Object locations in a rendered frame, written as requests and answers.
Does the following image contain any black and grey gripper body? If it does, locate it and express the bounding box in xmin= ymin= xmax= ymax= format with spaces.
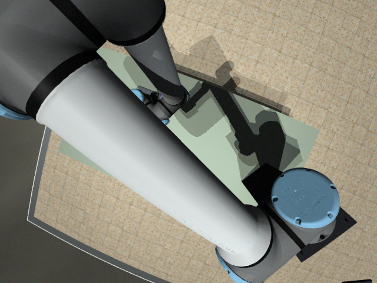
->
xmin=149 ymin=95 xmax=159 ymax=104

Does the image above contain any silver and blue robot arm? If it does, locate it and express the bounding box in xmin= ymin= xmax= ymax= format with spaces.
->
xmin=0 ymin=0 xmax=340 ymax=283

